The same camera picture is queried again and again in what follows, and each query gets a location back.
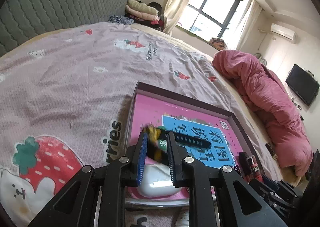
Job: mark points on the window with dark frame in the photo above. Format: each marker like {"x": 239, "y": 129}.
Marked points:
{"x": 210, "y": 18}

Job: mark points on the grey quilted headboard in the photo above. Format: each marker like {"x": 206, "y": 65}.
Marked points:
{"x": 21, "y": 20}

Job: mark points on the white pill bottle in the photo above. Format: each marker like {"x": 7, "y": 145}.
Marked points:
{"x": 183, "y": 218}

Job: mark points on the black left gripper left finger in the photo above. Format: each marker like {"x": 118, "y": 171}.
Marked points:
{"x": 96, "y": 196}

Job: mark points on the white air conditioner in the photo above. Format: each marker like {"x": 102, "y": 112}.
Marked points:
{"x": 283, "y": 31}

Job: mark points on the red black lighter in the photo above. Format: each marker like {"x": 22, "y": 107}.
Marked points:
{"x": 254, "y": 167}

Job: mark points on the folded clothes pile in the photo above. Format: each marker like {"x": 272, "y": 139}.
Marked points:
{"x": 149, "y": 15}

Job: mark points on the pink strawberry bed sheet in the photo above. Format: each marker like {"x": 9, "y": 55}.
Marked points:
{"x": 65, "y": 99}

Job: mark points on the white earbuds case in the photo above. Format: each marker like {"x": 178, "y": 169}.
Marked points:
{"x": 156, "y": 182}

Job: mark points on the black gold lipstick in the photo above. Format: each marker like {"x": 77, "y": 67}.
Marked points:
{"x": 245, "y": 166}

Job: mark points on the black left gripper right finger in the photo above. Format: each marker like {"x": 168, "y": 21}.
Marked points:
{"x": 217, "y": 197}

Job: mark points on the pink blue workbook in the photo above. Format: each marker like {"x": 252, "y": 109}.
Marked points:
{"x": 225, "y": 145}

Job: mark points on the black wall television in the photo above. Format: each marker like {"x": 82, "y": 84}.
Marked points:
{"x": 302, "y": 84}

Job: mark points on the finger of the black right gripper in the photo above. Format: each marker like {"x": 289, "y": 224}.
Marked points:
{"x": 270, "y": 183}

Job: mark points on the red crumpled duvet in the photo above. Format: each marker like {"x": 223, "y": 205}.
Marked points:
{"x": 265, "y": 95}

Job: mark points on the shallow grey cardboard box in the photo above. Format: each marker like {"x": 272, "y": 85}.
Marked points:
{"x": 187, "y": 102}

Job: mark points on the yellow black wrist watch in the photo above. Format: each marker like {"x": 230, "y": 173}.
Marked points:
{"x": 157, "y": 142}

